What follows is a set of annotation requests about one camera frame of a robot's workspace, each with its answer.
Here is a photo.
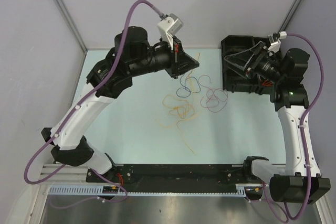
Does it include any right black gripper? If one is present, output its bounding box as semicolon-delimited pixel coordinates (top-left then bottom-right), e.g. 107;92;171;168
224;41;285;83

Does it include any pink-red wire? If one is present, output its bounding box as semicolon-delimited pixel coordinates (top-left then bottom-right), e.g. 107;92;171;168
198;74;228;113

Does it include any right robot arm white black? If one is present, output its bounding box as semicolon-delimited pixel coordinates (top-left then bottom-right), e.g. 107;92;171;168
221;37;331;204

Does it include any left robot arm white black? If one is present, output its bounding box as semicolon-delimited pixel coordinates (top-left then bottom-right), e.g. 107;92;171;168
41;26;200;182

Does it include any black compartment tray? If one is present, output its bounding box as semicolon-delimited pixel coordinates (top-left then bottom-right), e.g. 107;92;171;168
220;35;272;95

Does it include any dark blue wire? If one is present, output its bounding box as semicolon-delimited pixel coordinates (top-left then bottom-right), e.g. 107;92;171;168
176;71;202;98

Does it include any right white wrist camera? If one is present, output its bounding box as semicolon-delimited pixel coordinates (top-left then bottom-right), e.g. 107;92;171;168
267;31;287;53

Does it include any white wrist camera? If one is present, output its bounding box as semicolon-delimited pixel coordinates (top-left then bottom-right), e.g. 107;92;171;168
157;13;184;49
267;31;287;53

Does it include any yellow-orange wire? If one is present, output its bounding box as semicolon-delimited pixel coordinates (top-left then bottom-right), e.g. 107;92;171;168
162;94;196;120

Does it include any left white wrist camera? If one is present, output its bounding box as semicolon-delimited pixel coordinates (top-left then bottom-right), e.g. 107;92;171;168
157;13;184;49

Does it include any white slotted cable duct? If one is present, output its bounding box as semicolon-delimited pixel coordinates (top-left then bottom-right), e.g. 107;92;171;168
48;184;246;197

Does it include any aluminium frame rail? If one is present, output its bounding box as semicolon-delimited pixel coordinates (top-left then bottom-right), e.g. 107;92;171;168
39;164;88;184

